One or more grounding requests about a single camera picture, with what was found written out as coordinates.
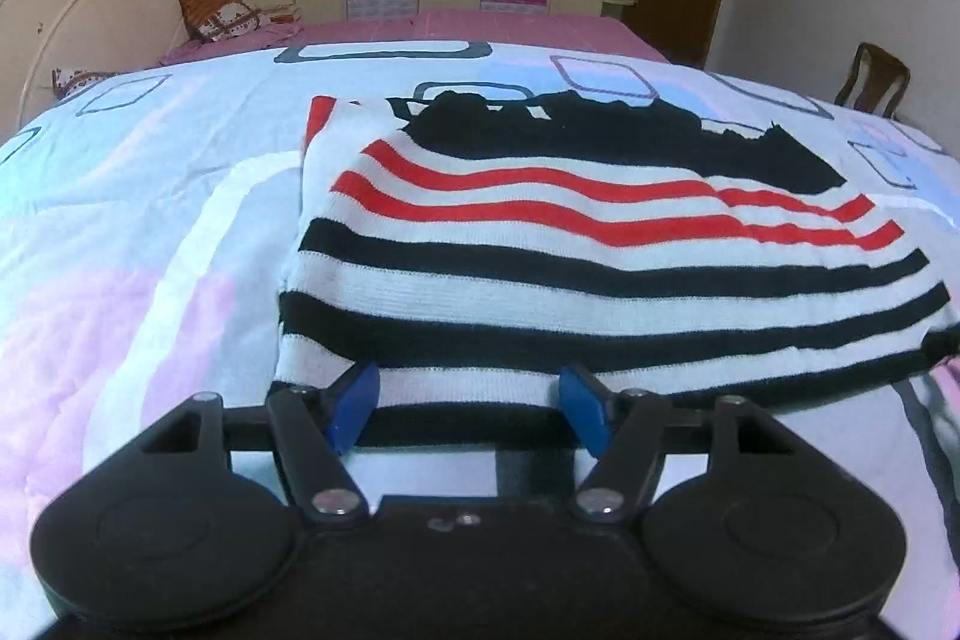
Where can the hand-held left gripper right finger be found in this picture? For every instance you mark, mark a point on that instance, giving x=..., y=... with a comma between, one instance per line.
x=581, y=396

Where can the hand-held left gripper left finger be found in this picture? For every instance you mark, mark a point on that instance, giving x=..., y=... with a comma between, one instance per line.
x=356, y=396

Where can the striped knit sweater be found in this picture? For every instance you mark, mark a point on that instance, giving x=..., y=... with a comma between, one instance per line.
x=562, y=250

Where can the patterned bed blanket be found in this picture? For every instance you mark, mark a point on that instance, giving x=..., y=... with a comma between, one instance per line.
x=150, y=235

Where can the pink bedsheet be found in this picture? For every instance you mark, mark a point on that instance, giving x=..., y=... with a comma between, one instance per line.
x=487, y=29

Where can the orange patterned pillow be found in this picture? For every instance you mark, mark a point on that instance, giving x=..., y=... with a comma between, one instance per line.
x=221, y=14

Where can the white and red patterned pillow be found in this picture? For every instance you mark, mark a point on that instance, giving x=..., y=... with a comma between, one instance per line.
x=79, y=80

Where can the brown wooden chair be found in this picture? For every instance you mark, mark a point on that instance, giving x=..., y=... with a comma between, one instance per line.
x=874, y=78

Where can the cream curved headboard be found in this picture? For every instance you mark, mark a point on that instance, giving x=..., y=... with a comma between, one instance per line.
x=97, y=3

